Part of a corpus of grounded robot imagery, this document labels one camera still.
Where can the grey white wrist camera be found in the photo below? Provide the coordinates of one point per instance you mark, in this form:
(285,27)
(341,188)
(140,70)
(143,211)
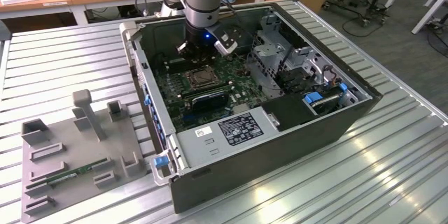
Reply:
(225,44)

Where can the graphics card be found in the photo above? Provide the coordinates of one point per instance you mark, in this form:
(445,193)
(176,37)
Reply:
(209,102)

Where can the grey parts rack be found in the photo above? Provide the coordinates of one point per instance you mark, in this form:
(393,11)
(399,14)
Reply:
(80,155)

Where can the blue case latch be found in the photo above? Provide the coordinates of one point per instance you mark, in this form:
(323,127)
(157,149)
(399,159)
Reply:
(160,162)

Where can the grey power supply unit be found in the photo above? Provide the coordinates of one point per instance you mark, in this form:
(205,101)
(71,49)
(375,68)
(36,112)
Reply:
(209,150)

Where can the silver CPU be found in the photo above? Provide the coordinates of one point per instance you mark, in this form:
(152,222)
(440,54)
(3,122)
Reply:
(203,76)

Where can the blue disk carrier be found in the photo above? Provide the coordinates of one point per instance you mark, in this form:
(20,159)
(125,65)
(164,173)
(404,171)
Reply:
(312,97)

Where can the blue slot retainer tab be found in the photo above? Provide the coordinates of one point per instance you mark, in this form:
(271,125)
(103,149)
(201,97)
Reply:
(145,100)

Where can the green motherboard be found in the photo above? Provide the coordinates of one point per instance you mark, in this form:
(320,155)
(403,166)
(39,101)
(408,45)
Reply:
(244,87)

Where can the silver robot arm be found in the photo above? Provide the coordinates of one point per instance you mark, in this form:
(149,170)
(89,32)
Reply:
(203,1)

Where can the metal drive cage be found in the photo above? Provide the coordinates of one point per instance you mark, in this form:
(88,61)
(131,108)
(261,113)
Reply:
(265,51)

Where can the black PC case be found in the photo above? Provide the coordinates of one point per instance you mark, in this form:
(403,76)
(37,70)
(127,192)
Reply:
(263,169)

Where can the green RAM stick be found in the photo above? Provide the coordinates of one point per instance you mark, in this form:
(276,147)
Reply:
(203,92)
(69,174)

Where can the black disk bay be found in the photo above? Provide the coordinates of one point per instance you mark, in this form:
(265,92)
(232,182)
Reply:
(292,79)

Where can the CPU socket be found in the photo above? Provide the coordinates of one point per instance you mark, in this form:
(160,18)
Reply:
(191,87)

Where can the blue plastic clip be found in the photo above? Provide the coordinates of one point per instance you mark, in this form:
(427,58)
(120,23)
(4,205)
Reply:
(343,86)

